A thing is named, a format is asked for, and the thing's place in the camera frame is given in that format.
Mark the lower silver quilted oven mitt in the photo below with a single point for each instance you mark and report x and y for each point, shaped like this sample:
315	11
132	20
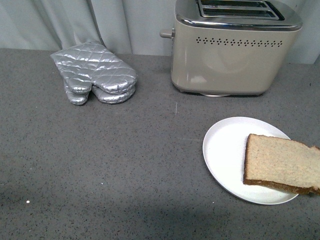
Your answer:
110	97

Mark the white round plate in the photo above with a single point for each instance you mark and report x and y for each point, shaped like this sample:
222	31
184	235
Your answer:
224	147

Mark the slice of brown bread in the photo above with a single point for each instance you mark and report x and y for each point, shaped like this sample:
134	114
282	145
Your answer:
282	164

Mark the grey curtain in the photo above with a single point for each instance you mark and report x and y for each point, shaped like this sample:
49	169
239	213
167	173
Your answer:
123	26

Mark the silver quilted oven mitt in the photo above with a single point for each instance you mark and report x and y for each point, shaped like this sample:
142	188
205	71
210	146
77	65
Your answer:
110	97
92	65

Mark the beige two-slot toaster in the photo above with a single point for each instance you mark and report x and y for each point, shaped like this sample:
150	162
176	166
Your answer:
230	47

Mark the upper silver quilted oven mitt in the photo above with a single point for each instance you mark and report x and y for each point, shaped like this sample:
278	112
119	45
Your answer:
92	65

